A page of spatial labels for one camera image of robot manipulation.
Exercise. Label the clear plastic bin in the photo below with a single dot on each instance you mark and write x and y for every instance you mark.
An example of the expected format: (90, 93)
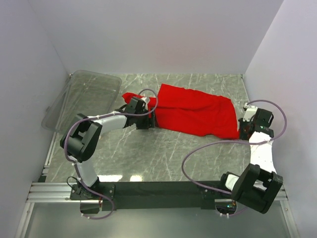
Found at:
(86, 92)

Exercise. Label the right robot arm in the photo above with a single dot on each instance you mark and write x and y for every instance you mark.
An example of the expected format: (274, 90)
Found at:
(259, 184)

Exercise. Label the red t shirt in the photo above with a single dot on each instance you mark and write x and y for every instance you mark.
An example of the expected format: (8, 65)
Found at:
(195, 112)

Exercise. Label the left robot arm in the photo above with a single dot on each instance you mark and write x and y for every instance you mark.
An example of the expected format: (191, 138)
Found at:
(81, 139)

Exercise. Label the black base beam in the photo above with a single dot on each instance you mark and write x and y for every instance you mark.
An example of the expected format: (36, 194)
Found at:
(107, 196)

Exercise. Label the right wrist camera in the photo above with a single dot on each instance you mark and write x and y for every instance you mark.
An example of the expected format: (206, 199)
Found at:
(250, 112)

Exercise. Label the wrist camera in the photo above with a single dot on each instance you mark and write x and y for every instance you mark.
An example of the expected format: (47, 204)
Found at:
(250, 112)
(144, 100)

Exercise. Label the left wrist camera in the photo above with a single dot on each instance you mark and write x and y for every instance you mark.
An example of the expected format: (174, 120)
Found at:
(144, 100)

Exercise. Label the aluminium rail frame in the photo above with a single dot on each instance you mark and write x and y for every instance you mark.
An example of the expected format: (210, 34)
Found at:
(152, 155)

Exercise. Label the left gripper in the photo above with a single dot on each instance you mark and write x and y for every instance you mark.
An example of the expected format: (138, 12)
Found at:
(149, 122)

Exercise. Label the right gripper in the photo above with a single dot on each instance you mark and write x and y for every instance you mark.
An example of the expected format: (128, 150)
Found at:
(241, 123)

